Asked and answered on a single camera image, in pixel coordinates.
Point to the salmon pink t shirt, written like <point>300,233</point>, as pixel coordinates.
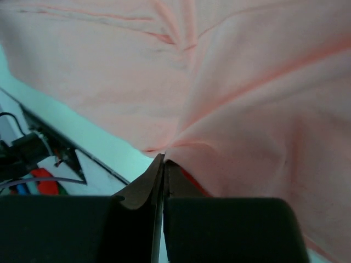
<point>251,98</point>

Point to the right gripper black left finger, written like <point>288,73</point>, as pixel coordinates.
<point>124,227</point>

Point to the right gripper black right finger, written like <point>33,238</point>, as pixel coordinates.
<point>198,228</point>

